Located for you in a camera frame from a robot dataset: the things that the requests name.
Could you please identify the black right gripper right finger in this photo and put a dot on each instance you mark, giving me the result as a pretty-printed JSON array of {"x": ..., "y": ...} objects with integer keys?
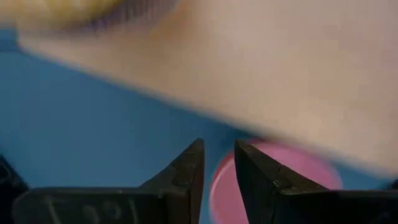
[{"x": 280, "y": 205}]

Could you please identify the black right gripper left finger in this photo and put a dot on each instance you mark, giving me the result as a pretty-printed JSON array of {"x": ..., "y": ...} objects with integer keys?
[{"x": 174, "y": 202}]

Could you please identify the pink plain bowl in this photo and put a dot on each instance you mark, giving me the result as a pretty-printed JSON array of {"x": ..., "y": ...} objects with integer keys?
[{"x": 224, "y": 193}]

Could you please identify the orange patterned bowl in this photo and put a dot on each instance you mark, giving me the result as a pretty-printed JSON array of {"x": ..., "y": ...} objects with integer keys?
[{"x": 77, "y": 9}]

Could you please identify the wooden shelf with black frame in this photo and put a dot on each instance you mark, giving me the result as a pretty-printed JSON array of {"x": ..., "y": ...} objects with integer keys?
[{"x": 280, "y": 77}]

